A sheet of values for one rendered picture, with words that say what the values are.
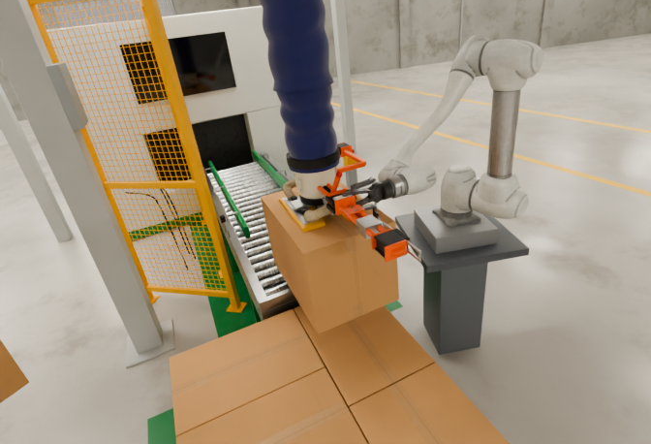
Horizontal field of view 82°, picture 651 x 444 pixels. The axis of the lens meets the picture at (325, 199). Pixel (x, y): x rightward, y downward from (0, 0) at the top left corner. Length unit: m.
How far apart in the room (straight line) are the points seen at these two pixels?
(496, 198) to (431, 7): 11.80
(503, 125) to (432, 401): 1.09
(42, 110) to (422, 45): 12.02
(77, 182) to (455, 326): 2.16
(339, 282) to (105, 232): 1.41
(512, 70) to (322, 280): 1.06
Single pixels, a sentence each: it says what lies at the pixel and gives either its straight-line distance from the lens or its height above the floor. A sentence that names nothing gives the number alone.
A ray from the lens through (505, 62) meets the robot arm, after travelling 1.62.
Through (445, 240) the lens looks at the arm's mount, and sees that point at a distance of 1.87.
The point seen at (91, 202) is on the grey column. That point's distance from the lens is 2.34.
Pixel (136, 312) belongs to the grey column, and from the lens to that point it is 2.69.
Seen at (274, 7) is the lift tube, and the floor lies 1.88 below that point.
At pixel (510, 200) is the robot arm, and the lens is 1.80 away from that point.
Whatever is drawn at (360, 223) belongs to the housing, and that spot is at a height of 1.22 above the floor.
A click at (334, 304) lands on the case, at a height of 0.79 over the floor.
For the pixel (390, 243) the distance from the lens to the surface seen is 1.10.
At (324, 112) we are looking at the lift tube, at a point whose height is 1.50.
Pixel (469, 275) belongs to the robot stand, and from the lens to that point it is 2.12.
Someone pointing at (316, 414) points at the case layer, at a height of 0.54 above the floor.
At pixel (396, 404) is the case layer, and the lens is 1.57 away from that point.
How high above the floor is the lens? 1.84
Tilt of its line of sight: 26 degrees down
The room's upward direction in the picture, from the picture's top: 7 degrees counter-clockwise
